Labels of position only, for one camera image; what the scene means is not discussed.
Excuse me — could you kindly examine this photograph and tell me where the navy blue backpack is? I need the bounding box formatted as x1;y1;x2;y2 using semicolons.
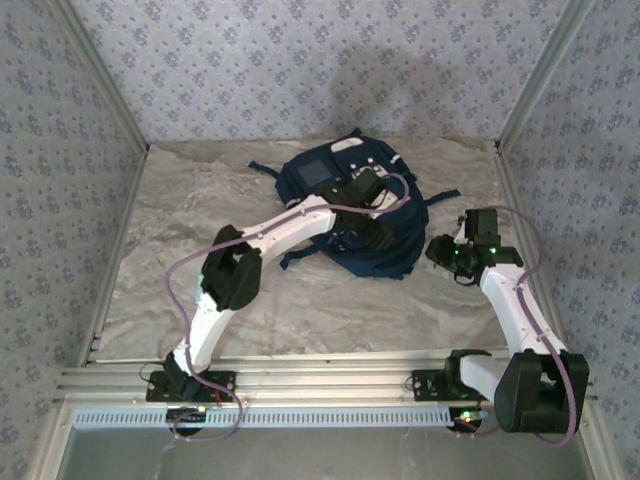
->
248;128;461;281

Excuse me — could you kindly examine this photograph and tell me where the grey metal panel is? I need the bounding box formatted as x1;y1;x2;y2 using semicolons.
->
37;404;619;480

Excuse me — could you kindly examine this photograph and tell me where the aluminium table side rail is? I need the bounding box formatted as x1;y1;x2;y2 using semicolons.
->
494;142;572;364
78;144;150;366

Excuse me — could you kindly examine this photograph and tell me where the aluminium corner post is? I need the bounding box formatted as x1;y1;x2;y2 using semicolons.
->
494;0;596;151
49;0;150;151

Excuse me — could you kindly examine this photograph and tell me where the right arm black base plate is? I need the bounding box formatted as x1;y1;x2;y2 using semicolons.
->
410;368;501;403

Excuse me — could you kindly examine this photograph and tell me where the aluminium frame rail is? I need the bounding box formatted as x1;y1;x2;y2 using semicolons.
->
54;352;599;407

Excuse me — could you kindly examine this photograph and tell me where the grey slotted cable duct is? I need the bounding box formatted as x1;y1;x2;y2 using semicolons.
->
73;405;482;430

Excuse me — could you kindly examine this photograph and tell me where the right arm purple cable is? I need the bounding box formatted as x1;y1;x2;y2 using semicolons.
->
457;203;576;447

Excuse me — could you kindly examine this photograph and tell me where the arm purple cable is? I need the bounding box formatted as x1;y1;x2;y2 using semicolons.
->
457;203;576;447
163;172;413;442

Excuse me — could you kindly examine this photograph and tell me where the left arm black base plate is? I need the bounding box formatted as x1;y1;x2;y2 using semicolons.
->
145;369;237;404

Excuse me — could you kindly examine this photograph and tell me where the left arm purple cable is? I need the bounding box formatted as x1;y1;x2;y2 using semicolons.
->
163;172;413;442

